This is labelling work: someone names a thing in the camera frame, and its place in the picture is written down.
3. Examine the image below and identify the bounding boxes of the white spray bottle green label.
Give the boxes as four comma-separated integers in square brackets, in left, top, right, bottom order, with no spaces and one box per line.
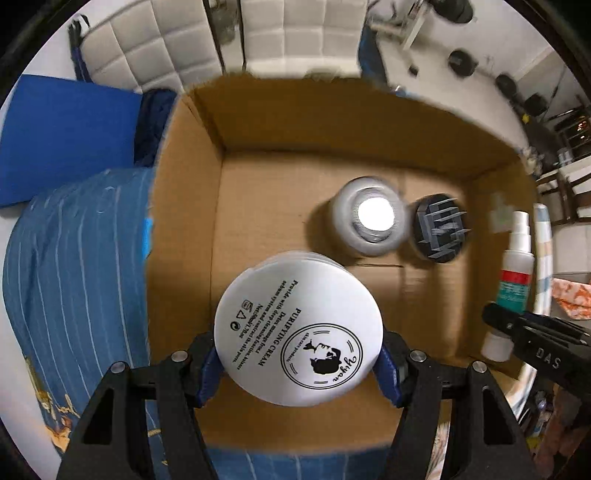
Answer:
[480,211,536,362]

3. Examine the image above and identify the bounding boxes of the white tufted headboard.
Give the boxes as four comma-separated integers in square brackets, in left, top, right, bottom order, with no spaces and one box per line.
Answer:
[76,0,370,95]

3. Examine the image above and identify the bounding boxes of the blue folder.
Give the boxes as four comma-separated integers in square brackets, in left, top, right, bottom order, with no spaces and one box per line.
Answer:
[0,75,145,208]

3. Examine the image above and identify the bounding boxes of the dark blue cloth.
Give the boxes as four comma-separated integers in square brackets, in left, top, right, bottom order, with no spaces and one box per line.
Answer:
[134,89,178,168]

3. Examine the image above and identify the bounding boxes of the dark grey round scalp brush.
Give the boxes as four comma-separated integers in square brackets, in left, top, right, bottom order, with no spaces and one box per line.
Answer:
[411,194,472,264]

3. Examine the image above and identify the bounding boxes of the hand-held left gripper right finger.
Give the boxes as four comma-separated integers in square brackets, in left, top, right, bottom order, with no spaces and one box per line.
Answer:
[369,331,542,480]

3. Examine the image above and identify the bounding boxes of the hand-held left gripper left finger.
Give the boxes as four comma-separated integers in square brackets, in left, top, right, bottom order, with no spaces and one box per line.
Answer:
[56,332,228,480]

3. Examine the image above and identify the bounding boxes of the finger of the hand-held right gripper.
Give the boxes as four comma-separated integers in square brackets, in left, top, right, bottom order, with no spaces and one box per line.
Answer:
[481,302,591,398]

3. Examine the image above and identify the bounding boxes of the blue striped blanket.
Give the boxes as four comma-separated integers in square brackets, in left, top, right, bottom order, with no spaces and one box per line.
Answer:
[4,167,160,480]

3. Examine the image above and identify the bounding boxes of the white round cream jar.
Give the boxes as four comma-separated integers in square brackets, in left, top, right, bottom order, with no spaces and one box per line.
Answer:
[214,250,385,407]

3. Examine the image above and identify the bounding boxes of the orange patterned cloth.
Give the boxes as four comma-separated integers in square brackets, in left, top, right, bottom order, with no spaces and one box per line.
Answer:
[553,278,591,320]

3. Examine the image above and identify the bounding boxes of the brown cardboard box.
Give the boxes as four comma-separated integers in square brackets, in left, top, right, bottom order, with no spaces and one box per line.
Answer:
[145,74,540,450]

